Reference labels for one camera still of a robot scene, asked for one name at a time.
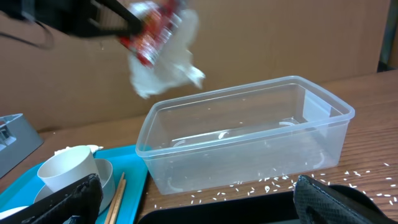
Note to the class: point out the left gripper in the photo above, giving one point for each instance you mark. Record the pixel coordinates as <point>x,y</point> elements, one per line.
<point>72,17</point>

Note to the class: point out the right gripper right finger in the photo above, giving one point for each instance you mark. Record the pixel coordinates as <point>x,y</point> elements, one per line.
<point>318,203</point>

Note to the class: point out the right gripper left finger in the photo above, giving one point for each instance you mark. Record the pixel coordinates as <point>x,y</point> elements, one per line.
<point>78,202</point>

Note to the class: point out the red snack wrapper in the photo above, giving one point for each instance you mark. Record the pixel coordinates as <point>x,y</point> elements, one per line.
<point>159,21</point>

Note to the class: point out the grey bowl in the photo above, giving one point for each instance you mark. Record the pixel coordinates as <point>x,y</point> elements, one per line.
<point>106,179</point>

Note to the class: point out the white plastic cup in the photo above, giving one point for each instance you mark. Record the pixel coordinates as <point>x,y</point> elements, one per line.
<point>67,167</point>

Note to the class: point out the white napkin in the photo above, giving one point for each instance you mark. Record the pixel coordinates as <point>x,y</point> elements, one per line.
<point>174,66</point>

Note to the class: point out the grey dishwasher rack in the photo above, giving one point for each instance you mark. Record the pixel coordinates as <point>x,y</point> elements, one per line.
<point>18,140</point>

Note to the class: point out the black plastic tray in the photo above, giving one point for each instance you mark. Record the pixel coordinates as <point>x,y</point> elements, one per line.
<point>275,208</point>

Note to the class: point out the left wooden chopstick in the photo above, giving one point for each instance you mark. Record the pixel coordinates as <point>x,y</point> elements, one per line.
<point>113,202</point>

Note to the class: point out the wooden chopstick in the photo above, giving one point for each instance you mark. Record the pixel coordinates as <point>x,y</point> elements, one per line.
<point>113,202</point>
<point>118,201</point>

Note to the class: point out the right wooden chopstick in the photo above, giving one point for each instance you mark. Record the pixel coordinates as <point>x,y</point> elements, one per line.
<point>118,201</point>

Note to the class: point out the teal plastic tray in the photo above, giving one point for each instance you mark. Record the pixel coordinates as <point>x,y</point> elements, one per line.
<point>124,160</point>

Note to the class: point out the brown cardboard backdrop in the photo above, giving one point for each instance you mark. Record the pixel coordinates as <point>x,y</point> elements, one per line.
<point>86,81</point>

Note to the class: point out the clear plastic bin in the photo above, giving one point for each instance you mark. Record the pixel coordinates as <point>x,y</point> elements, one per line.
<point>244,133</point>

